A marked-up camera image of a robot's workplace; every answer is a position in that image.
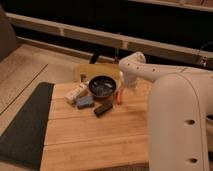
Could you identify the dark round bowl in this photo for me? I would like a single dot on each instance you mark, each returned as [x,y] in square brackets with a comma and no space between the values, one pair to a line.
[102,86]

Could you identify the wooden table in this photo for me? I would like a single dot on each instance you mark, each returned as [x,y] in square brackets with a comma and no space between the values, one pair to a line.
[77,140]

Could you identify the white sponge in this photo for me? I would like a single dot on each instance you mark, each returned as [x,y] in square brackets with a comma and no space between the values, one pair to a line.
[79,91]

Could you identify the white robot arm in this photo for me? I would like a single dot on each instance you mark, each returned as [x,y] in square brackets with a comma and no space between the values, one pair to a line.
[180,100]

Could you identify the orange pepper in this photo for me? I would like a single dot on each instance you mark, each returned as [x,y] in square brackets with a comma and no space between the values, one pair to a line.
[118,97]

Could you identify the beige wall rail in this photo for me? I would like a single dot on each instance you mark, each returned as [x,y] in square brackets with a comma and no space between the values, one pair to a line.
[173,52]

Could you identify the black rectangular block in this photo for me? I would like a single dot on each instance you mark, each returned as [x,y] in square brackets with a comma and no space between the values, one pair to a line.
[103,108]

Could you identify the dark floor mat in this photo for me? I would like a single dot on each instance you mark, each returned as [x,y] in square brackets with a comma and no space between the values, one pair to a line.
[23,140]

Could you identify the blue sponge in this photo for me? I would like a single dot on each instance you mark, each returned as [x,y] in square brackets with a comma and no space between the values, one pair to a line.
[84,102]

